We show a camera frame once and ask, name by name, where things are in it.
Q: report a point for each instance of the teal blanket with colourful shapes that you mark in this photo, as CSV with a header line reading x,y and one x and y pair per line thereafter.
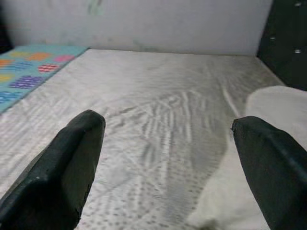
x,y
28,72

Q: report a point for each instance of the black tufted headboard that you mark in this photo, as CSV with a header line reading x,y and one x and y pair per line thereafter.
x,y
285,24

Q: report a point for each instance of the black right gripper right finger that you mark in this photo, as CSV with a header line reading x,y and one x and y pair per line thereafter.
x,y
275,172

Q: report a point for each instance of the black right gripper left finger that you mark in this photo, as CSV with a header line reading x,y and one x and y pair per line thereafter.
x,y
55,179

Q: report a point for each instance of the white pillow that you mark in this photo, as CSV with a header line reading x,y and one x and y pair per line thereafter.
x,y
275,103

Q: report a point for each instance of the white quilted mattress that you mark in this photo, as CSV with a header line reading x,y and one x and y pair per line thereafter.
x,y
156,83

